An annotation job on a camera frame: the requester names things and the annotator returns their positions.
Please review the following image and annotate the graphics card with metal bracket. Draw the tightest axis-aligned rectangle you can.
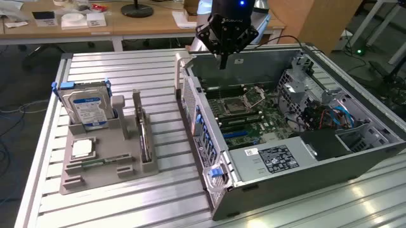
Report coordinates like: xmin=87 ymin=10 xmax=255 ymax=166
xmin=131 ymin=89 xmax=155 ymax=164

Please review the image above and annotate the blue expansion slot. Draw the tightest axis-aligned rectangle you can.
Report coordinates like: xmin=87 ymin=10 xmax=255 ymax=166
xmin=223 ymin=131 xmax=249 ymax=140

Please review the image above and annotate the wooden cabinet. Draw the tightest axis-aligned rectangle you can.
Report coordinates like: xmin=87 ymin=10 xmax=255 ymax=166
xmin=266 ymin=0 xmax=365 ymax=54

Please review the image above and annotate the blue floor cable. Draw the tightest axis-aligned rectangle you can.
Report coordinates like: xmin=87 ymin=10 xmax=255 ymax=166
xmin=0 ymin=114 xmax=25 ymax=207

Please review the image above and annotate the black RAM stick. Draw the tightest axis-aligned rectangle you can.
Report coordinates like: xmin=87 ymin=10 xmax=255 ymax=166
xmin=218 ymin=114 xmax=263 ymax=127

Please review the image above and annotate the white paper stack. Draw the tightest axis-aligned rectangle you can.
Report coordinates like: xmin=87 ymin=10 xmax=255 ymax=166
xmin=171 ymin=10 xmax=198 ymax=29

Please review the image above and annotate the grey power supply unit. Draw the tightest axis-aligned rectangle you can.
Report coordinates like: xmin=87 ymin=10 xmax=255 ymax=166
xmin=228 ymin=136 xmax=318 ymax=188

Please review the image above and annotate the silver metal disk bay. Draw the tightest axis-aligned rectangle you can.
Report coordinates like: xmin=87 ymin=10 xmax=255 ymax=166
xmin=322 ymin=89 xmax=397 ymax=152

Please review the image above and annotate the thin black cable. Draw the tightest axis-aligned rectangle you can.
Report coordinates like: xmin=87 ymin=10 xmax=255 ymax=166
xmin=254 ymin=35 xmax=327 ymax=57

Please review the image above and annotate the blue wire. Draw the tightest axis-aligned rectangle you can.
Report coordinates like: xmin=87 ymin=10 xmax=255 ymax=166
xmin=330 ymin=106 xmax=355 ymax=129

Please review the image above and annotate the open dark grey PC case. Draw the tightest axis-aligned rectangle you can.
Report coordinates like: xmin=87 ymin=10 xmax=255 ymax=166
xmin=175 ymin=42 xmax=406 ymax=221

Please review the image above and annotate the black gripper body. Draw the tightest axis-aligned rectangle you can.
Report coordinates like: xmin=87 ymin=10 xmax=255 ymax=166
xmin=208 ymin=0 xmax=254 ymax=54

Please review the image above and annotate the metal socket cover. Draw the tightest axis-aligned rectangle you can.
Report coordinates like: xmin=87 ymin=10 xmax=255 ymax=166
xmin=242 ymin=86 xmax=267 ymax=107

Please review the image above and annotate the brown cardboard box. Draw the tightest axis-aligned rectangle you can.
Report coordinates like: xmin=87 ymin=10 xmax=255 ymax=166
xmin=183 ymin=0 xmax=200 ymax=16

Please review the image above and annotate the small white cardboard box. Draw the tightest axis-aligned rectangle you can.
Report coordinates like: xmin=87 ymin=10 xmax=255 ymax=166
xmin=86 ymin=13 xmax=107 ymax=28

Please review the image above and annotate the CPU socket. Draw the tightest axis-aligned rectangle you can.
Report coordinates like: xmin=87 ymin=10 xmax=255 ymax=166
xmin=222 ymin=97 xmax=254 ymax=115

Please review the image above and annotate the silver CPU chip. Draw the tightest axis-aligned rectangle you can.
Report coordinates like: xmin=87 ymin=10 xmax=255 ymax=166
xmin=71 ymin=140 xmax=95 ymax=159

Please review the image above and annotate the green RAM stick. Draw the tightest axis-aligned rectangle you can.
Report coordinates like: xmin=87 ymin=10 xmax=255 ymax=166
xmin=80 ymin=158 xmax=118 ymax=168

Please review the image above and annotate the clear plastic bag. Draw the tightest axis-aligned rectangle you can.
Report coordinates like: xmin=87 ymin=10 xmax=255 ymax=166
xmin=0 ymin=0 xmax=30 ymax=20

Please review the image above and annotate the hard disk with blue caddy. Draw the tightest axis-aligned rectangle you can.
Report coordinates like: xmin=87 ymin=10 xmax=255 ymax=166
xmin=51 ymin=78 xmax=118 ymax=132

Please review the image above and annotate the silver metal drive cage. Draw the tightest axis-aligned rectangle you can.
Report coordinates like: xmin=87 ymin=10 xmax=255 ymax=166
xmin=277 ymin=55 xmax=327 ymax=114

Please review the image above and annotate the grey plastic parts rack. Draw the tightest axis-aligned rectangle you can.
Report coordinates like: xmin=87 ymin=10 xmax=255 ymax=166
xmin=59 ymin=95 xmax=159 ymax=196

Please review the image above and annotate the white box black label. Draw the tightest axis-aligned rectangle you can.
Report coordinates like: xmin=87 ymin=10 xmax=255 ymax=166
xmin=31 ymin=11 xmax=59 ymax=27

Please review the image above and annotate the black round lamp base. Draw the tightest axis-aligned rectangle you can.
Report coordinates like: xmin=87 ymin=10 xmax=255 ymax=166
xmin=120 ymin=0 xmax=155 ymax=19

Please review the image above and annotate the green motherboard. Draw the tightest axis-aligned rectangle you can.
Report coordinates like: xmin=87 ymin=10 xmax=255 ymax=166
xmin=202 ymin=80 xmax=301 ymax=151

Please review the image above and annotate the grey floor cable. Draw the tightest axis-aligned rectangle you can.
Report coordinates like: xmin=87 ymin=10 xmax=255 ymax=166
xmin=0 ymin=99 xmax=51 ymax=114

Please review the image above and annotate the black office chair base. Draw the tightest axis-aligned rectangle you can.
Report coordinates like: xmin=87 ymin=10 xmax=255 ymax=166
xmin=17 ymin=41 xmax=96 ymax=71
xmin=367 ymin=60 xmax=406 ymax=100

